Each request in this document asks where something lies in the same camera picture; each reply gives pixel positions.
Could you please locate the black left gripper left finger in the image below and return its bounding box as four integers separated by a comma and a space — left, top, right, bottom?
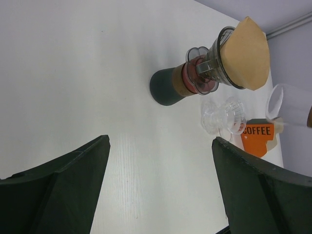
0, 135, 110, 234

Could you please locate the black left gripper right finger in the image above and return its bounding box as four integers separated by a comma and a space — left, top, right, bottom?
212, 137, 312, 234

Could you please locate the brown paper coffee filter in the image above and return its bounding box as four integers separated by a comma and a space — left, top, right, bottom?
220, 17, 270, 91

